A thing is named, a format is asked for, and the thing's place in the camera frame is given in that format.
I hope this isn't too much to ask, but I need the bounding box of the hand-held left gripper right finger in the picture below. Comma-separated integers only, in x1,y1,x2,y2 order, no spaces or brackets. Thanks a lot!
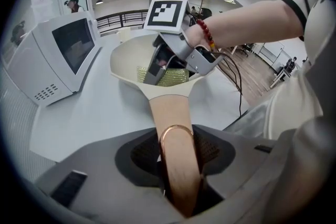
193,124,278,202

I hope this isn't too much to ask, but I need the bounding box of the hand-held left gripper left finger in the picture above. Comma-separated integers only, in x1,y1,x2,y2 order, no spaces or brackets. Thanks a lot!
33,127,184,224

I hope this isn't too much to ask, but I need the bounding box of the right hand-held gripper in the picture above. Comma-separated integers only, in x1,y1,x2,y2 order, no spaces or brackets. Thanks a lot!
143,0,224,87

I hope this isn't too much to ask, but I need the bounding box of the cream frying pan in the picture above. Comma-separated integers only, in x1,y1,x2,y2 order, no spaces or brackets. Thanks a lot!
110,33,224,219

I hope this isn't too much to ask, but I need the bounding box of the person's right forearm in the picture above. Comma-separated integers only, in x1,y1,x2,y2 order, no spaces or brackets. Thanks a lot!
183,0,307,51

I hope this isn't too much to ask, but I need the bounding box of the black metal railing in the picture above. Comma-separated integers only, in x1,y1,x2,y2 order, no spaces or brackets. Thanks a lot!
95,9,150,34

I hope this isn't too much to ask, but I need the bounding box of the wooden coat rack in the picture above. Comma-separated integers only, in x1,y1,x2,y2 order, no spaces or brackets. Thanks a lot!
198,0,215,17

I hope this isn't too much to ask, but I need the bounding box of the white printed t-shirt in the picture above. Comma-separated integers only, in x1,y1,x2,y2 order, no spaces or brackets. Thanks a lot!
223,0,336,224

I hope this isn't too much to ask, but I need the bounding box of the white microwave oven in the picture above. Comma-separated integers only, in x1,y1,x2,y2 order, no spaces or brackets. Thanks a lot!
1,11,103,108

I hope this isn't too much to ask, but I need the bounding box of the red bead bracelet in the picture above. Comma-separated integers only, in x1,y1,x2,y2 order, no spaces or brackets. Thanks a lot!
196,18,218,52

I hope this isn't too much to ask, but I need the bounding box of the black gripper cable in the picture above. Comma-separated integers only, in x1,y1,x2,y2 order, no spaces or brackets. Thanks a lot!
217,50,244,116

